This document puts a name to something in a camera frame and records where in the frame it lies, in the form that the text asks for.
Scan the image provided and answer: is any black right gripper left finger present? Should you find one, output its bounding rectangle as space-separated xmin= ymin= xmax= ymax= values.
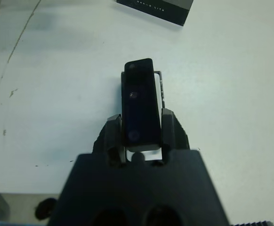
xmin=93 ymin=114 xmax=125 ymax=167

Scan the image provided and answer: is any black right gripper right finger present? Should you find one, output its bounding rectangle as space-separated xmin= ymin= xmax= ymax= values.
xmin=161 ymin=107 xmax=190 ymax=163

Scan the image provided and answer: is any black oblong camera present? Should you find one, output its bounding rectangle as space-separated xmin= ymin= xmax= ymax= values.
xmin=124 ymin=57 xmax=161 ymax=151

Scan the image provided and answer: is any black printed box lid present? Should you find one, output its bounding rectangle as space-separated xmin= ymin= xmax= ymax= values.
xmin=114 ymin=0 xmax=194 ymax=27

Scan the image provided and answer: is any black box base white insert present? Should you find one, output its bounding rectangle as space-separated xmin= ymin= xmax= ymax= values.
xmin=120 ymin=70 xmax=166 ymax=162

